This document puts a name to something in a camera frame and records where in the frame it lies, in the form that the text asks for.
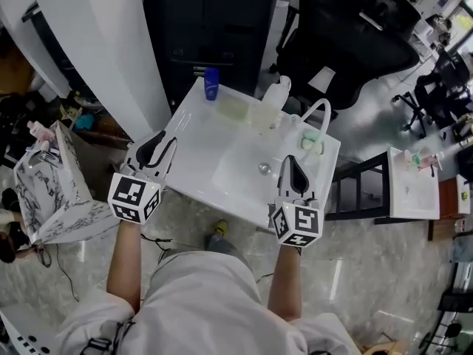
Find black chest strap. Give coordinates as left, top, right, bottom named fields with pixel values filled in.
left=79, top=318, right=137, bottom=355

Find clear pump bottle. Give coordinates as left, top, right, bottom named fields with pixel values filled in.
left=261, top=75, right=293, bottom=111

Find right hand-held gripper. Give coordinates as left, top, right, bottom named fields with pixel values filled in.
left=268, top=155, right=324, bottom=249

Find person's right forearm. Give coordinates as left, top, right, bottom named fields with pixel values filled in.
left=266, top=246, right=304, bottom=323

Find black metal frame stand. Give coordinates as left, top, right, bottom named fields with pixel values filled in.
left=324, top=152, right=392, bottom=225

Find yellow-green sponge tray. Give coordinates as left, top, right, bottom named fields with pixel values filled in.
left=216, top=96, right=249, bottom=121

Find person's grey trousers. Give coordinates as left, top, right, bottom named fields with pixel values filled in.
left=205, top=233, right=256, bottom=273

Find person's white shirt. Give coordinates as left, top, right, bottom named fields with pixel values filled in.
left=55, top=251, right=361, bottom=355

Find white printed board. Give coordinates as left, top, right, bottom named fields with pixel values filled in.
left=0, top=303, right=60, bottom=355

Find brown wooden cabinet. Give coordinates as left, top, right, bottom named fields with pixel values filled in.
left=427, top=174, right=472, bottom=242

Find white curved faucet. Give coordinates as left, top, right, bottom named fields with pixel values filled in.
left=290, top=98, right=333, bottom=140

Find large white washbasin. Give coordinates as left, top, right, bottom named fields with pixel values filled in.
left=162, top=75, right=341, bottom=232

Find marble pattern washbasin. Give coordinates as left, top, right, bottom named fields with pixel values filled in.
left=13, top=121, right=121, bottom=246

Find blue bottle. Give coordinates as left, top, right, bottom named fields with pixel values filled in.
left=203, top=67, right=220, bottom=102

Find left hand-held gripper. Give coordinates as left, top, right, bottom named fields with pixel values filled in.
left=107, top=130, right=179, bottom=224

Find pink pump bottle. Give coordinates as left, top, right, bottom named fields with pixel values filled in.
left=421, top=149, right=444, bottom=169

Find black mesh office chair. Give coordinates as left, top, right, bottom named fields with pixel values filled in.
left=275, top=0, right=422, bottom=120

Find person's left forearm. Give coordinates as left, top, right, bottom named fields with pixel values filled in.
left=106, top=220, right=143, bottom=316

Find clear plastic container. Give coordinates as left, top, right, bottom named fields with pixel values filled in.
left=248, top=104, right=285, bottom=136

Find black swivel office chair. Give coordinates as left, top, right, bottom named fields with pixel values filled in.
left=393, top=50, right=470, bottom=140

